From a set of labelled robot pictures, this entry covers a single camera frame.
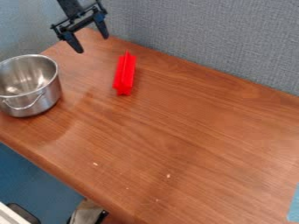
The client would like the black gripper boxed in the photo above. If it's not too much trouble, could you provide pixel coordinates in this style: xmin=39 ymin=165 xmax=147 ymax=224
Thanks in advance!
xmin=51 ymin=0 xmax=108 ymax=53

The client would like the red star-shaped block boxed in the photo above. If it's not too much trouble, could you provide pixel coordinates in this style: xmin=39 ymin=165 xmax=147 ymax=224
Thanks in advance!
xmin=112 ymin=51 xmax=136 ymax=95

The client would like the stainless steel pot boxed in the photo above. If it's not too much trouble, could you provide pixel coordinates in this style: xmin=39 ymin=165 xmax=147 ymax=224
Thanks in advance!
xmin=0 ymin=54 xmax=61 ymax=117

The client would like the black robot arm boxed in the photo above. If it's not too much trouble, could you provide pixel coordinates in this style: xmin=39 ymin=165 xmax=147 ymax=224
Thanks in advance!
xmin=51 ymin=0 xmax=109 ymax=53

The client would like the black object at bottom left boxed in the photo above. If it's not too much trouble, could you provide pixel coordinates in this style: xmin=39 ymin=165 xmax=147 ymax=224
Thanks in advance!
xmin=7 ymin=203 xmax=41 ymax=224

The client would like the white object at corner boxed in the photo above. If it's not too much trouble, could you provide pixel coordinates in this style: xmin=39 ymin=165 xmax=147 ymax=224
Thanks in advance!
xmin=0 ymin=202 xmax=29 ymax=224

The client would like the grey table leg bracket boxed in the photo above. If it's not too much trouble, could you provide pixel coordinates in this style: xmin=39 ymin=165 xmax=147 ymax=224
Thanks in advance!
xmin=67 ymin=199 xmax=108 ymax=224

